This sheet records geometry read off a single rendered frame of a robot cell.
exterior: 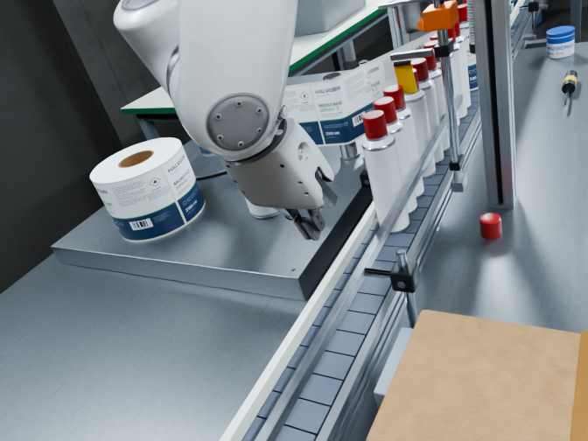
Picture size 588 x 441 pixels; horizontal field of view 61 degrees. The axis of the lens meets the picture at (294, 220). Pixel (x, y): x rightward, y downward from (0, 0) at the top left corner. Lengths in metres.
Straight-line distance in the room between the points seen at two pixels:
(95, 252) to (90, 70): 2.07
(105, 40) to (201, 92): 2.85
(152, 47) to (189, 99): 0.07
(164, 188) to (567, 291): 0.73
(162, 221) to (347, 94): 0.47
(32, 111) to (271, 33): 2.82
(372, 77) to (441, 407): 0.90
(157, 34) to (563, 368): 0.34
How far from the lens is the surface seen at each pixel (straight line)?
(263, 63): 0.35
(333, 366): 0.66
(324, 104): 1.09
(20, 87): 3.11
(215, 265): 0.91
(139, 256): 1.05
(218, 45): 0.34
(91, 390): 0.89
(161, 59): 0.42
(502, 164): 0.92
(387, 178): 0.79
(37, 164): 3.14
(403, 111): 0.87
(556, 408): 0.30
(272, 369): 0.63
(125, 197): 1.05
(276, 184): 0.52
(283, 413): 0.53
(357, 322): 0.70
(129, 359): 0.90
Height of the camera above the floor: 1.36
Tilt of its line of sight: 30 degrees down
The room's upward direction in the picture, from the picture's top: 18 degrees counter-clockwise
